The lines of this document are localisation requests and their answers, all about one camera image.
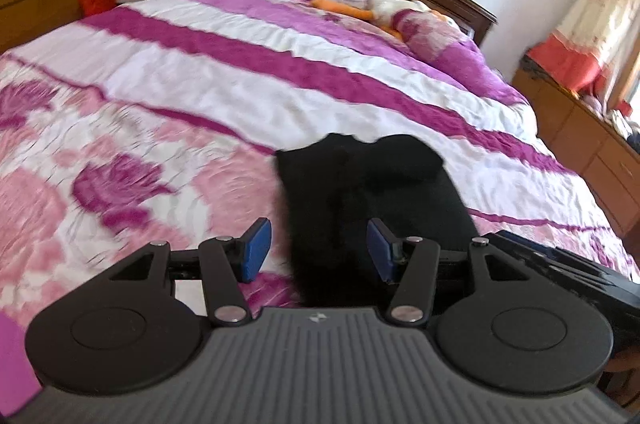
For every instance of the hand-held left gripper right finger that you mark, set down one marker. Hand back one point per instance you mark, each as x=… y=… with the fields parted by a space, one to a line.
x=380 y=249

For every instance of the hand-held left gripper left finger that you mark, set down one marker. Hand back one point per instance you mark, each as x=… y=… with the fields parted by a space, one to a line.
x=255 y=249

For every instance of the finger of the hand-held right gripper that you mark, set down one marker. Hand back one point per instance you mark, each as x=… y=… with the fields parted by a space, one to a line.
x=545 y=261

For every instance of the black garment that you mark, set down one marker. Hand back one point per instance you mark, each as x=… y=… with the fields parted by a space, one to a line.
x=350 y=194

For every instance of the wooden dresser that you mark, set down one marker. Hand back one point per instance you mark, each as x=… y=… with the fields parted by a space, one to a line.
x=575 y=139

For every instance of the floral purple white bedspread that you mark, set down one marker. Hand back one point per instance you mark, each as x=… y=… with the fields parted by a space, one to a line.
x=200 y=69

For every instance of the purple floral pillow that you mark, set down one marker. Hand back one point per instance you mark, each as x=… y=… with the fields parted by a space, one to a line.
x=435 y=39

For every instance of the white orange plush toy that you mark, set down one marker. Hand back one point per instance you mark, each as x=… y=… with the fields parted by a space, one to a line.
x=385 y=7

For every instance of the floral curtain with red hem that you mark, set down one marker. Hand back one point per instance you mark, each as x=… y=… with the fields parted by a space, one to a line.
x=595 y=19

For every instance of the red paper bag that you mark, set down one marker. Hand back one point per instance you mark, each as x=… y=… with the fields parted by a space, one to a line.
x=97 y=0

